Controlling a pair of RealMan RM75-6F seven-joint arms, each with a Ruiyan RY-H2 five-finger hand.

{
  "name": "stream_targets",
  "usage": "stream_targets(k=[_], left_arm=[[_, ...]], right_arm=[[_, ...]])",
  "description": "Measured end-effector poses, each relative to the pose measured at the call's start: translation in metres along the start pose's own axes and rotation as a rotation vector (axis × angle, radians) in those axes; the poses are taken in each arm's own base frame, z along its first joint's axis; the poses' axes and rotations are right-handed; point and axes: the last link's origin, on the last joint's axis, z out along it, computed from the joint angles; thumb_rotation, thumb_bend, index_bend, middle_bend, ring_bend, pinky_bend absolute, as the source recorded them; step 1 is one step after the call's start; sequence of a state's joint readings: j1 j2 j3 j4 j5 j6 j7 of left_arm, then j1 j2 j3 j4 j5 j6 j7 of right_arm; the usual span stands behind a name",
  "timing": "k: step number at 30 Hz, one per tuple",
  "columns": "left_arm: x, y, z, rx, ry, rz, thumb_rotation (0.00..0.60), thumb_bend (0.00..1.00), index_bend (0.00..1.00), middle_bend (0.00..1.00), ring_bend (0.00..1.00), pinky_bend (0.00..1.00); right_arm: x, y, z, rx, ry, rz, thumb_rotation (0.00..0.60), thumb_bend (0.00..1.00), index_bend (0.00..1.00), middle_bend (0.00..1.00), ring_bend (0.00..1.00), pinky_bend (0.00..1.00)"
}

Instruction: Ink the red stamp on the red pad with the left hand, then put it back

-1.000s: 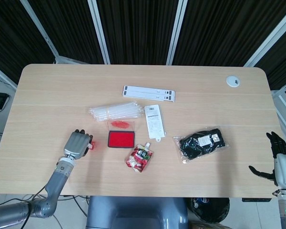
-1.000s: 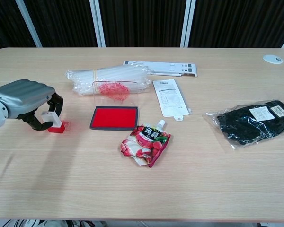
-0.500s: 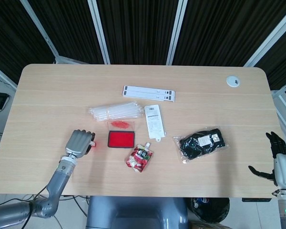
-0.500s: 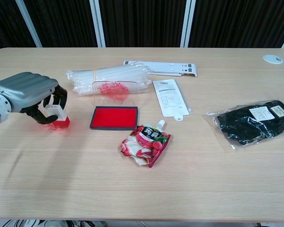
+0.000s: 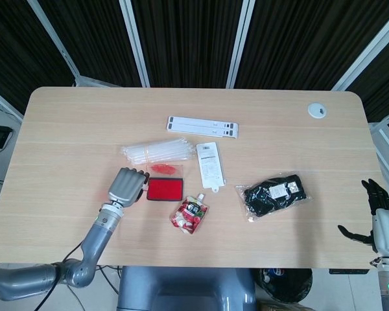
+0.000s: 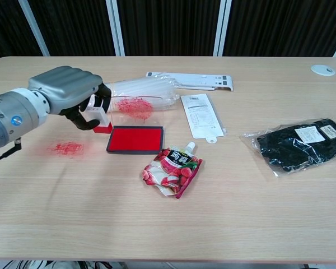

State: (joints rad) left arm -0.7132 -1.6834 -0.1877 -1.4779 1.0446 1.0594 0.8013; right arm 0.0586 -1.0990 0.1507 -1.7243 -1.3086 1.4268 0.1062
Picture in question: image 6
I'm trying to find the lychee jelly drink pouch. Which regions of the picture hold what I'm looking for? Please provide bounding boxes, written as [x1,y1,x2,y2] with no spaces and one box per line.
[141,141,203,200]

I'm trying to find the white round cable grommet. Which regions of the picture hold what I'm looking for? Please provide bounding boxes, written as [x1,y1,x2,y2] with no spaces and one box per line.
[310,64,336,76]

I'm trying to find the black white clutter under table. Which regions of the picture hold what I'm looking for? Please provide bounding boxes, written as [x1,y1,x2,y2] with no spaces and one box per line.
[2,259,115,269]

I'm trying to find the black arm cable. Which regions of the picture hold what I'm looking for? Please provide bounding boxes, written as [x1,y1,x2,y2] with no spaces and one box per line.
[0,138,24,166]

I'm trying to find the white folding plastic stand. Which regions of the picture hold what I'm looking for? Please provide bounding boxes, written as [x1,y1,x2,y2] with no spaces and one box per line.
[144,71,235,92]

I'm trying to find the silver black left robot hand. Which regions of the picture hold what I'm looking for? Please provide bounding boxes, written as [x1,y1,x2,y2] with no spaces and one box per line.
[27,66,113,132]

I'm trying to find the bundle of clear plastic tubes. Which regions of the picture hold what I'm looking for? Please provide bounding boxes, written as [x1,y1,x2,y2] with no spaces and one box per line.
[104,77,177,112]

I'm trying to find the black gloves in plastic bag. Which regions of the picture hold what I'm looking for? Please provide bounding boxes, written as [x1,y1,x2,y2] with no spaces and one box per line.
[239,117,336,180]

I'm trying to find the white and red stamp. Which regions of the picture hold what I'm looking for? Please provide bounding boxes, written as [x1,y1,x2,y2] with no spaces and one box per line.
[83,94,114,134]

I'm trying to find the white printed packaging sleeve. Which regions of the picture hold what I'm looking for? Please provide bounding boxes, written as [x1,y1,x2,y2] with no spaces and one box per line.
[180,94,228,144]

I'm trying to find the red ink pad clear lid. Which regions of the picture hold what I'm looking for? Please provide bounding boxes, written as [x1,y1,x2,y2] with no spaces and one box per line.
[106,95,172,155]

